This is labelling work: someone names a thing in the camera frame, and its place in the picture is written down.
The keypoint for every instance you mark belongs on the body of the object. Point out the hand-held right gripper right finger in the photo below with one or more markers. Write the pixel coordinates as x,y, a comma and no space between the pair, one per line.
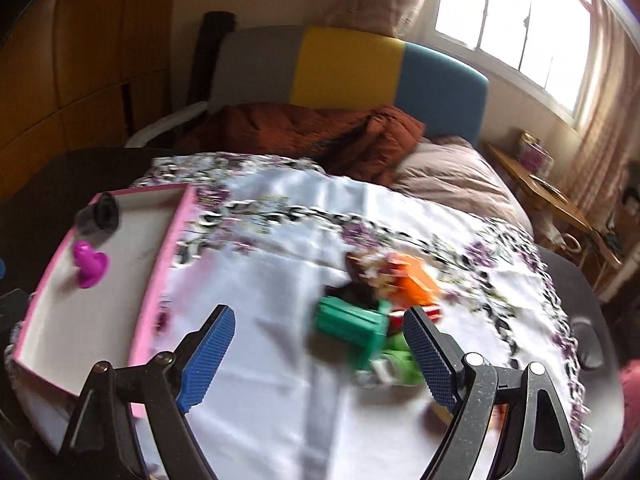
430,360

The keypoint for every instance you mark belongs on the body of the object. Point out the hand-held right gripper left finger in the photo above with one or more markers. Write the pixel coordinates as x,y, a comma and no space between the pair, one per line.
210,355

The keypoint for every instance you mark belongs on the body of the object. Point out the red toy car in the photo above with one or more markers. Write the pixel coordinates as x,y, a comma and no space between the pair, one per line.
396,320

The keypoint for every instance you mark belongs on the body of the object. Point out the teal green toy block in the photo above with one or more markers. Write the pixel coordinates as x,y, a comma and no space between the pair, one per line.
350,330

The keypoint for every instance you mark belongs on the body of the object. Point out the pink shallow tray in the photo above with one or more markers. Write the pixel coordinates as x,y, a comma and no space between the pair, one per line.
100,310

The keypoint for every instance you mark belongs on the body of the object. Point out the light green round toy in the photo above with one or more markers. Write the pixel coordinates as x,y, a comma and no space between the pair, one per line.
395,366

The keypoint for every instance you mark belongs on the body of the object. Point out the orange plastic container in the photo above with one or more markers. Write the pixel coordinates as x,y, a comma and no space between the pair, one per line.
415,285

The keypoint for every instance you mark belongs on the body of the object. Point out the brown beaded toy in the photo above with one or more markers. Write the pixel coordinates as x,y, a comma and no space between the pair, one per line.
360,267

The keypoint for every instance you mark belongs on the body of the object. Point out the white floral embroidered tablecloth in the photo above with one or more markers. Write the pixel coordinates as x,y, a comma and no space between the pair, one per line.
280,240

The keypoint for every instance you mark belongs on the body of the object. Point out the magenta heart-shaped toy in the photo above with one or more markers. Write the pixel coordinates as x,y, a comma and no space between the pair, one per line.
90,262

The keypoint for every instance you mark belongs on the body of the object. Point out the black plastic cylinder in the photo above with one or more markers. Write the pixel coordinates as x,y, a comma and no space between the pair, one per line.
97,215

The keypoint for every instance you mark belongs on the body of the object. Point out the pillow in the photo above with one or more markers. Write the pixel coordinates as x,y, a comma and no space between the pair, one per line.
450,175

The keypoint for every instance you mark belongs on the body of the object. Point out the wooden bedside table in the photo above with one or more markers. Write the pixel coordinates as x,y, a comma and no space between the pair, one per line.
525,175

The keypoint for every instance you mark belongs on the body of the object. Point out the pink patterned box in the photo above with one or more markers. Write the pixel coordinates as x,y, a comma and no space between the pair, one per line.
535,152

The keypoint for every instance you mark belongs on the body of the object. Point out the white plastic chair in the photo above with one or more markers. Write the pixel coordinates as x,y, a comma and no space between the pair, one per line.
165,120

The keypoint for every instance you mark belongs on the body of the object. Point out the rust brown quilt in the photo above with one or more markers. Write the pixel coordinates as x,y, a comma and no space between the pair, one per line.
310,135

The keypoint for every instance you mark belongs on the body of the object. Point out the grey yellow blue headboard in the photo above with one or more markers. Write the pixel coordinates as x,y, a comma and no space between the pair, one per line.
345,70

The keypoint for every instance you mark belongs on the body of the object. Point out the black chair back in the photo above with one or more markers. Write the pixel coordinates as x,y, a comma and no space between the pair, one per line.
210,50

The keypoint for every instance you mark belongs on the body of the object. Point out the wooden wardrobe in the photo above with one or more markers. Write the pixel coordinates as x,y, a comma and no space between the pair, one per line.
75,60

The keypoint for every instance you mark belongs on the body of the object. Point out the barred window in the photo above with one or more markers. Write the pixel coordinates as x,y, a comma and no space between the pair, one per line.
500,15

